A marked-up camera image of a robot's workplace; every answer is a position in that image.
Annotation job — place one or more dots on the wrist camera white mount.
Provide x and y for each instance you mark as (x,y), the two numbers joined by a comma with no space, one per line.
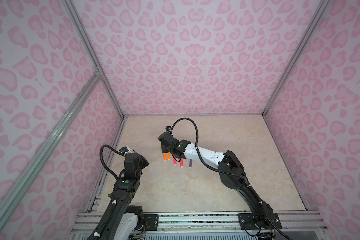
(169,129)
(125,150)

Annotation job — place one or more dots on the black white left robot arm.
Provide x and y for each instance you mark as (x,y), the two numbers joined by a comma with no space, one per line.
(117,223)

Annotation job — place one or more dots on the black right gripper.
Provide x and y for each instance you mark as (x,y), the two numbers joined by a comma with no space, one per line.
(163,147)

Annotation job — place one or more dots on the aluminium front rail frame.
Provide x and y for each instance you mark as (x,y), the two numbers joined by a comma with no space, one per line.
(228,222)

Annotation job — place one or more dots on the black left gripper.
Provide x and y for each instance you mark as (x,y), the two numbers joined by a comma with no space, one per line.
(143,162)

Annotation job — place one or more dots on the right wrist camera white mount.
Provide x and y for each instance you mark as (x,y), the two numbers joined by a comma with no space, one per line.
(169,129)

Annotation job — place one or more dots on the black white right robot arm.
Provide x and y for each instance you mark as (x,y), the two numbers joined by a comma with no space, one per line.
(232,175)

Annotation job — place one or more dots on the diagonal aluminium wall strut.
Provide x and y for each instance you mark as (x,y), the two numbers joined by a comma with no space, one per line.
(19,189)

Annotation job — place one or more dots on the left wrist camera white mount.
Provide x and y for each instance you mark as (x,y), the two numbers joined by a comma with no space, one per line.
(125,150)

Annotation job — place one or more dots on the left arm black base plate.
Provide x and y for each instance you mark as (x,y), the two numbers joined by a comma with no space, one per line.
(147,222)

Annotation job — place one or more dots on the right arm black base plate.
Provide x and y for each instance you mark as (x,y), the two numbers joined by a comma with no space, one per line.
(249,221)

